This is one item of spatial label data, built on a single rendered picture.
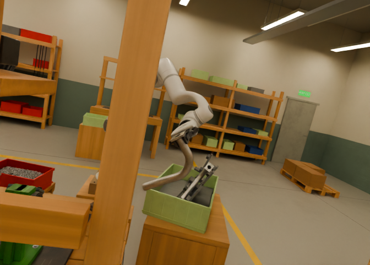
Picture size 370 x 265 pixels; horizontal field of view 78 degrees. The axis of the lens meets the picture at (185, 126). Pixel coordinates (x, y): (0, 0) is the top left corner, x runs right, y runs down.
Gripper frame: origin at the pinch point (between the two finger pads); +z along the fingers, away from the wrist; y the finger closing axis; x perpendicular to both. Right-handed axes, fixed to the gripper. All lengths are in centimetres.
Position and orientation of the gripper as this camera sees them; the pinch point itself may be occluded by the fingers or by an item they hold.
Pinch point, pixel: (181, 140)
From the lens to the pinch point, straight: 84.1
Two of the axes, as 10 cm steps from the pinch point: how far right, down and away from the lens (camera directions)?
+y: 8.6, -4.2, -2.8
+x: 4.8, 8.6, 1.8
